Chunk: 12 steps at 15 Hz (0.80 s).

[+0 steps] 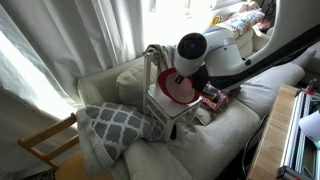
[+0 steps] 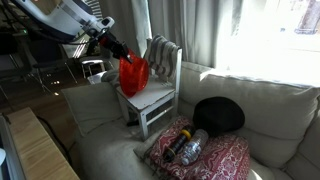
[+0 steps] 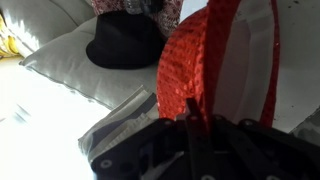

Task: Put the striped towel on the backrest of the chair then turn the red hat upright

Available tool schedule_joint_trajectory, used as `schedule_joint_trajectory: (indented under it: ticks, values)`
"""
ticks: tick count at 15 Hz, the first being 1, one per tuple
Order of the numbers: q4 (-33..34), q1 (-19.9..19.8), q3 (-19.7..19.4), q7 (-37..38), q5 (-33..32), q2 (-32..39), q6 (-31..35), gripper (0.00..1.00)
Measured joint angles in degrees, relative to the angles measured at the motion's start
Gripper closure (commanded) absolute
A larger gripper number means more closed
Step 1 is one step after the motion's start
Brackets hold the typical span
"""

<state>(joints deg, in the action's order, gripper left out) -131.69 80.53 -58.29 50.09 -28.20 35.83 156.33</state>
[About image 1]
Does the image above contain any blue white striped towel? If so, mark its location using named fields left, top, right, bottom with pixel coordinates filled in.
left=142, top=44, right=179, bottom=73

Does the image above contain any black floor cable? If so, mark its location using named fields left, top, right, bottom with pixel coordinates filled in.
left=240, top=114, right=270, bottom=178

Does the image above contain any white curtain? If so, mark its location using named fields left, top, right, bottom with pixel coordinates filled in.
left=0, top=0, right=214, bottom=180

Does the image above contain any cream sofa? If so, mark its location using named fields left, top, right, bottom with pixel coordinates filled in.
left=76, top=19, right=318, bottom=180

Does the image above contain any red bowl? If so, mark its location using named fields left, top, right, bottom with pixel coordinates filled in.
left=157, top=67, right=202, bottom=105

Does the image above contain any red white floral cloth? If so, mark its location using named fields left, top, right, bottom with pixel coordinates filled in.
left=199, top=84, right=242, bottom=113

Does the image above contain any wooden side table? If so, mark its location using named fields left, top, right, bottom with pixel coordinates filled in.
left=246, top=83, right=320, bottom=180

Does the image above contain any dark bottle with yellow label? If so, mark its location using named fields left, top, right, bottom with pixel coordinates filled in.
left=201, top=84, right=222, bottom=104

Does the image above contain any red clamp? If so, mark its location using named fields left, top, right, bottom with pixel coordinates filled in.
left=305, top=78, right=318, bottom=97

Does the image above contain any grey white lattice pillow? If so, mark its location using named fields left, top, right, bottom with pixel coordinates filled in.
left=75, top=101, right=164, bottom=174

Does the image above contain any light wooden chair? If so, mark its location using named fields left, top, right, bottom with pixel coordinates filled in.
left=17, top=112, right=114, bottom=180

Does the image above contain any colourful floral pillow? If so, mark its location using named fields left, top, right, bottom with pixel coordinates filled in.
left=209, top=9, right=267, bottom=40

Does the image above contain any small white wooden chair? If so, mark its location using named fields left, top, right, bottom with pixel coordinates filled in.
left=142, top=49, right=203, bottom=144

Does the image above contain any metal rail bundle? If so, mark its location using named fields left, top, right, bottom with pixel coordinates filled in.
left=276, top=89, right=320, bottom=180

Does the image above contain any white lamp shade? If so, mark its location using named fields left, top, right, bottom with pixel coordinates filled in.
left=298, top=110, right=320, bottom=149

